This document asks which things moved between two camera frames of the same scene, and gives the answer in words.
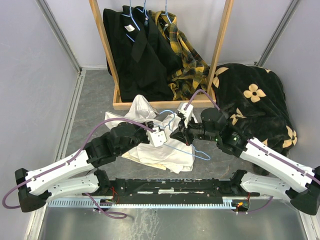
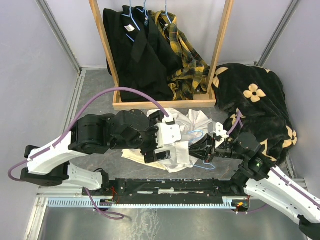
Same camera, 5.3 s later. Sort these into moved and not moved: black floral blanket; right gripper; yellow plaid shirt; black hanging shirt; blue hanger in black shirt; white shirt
Moved: right gripper; white shirt
Not moved: black hanging shirt; blue hanger in black shirt; black floral blanket; yellow plaid shirt
